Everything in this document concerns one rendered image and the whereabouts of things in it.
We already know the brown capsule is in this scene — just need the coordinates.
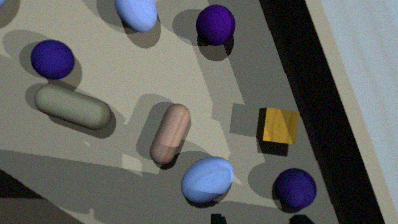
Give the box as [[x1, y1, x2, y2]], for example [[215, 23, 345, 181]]
[[150, 104, 190, 165]]

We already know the amber cube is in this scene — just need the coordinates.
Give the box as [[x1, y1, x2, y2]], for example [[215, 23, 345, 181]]
[[256, 108, 300, 145]]

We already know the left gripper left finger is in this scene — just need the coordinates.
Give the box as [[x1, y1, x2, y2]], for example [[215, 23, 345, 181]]
[[211, 214, 227, 224]]

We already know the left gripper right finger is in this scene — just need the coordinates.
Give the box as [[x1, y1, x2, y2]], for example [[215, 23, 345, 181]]
[[290, 215, 315, 224]]

